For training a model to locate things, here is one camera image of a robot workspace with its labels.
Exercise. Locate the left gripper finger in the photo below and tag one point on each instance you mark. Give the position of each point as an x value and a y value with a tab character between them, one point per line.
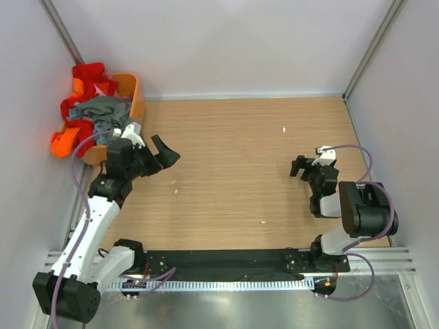
166	157
159	144

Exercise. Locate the slotted cable duct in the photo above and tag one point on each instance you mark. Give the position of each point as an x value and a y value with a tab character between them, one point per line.
122	286

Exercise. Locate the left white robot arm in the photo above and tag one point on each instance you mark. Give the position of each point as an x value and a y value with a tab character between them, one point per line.
73	287

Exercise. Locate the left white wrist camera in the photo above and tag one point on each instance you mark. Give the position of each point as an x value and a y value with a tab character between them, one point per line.
132	132

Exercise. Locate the orange t shirt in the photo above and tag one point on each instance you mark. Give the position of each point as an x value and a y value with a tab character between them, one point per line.
63	142

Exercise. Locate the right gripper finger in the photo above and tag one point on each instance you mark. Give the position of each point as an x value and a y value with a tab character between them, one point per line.
305	174
297	164

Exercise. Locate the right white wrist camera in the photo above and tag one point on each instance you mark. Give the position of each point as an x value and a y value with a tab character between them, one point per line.
326	156

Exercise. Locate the orange plastic basket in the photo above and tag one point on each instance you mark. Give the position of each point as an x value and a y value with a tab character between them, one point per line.
129	86

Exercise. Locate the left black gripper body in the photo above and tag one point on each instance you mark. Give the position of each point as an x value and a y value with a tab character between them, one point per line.
145	163

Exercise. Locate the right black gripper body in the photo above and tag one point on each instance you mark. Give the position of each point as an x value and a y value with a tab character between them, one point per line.
314	169

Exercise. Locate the dark grey t shirt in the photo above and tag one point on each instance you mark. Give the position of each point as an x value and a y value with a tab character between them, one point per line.
107	112

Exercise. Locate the blue grey t shirt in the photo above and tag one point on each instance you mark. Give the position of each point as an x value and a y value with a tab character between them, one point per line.
102	133

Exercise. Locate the aluminium rail frame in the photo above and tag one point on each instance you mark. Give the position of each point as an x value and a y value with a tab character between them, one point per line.
385	260

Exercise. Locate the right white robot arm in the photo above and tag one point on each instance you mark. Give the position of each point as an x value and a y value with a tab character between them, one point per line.
364	210

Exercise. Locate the red t shirt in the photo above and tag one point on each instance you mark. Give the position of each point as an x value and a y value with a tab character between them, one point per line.
89	74

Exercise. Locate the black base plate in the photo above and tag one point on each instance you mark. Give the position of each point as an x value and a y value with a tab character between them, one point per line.
253	265

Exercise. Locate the pink t shirt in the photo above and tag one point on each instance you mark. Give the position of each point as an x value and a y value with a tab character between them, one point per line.
108	85

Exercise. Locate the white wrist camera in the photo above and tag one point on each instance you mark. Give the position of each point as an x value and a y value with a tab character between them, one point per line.
132	132
326	156

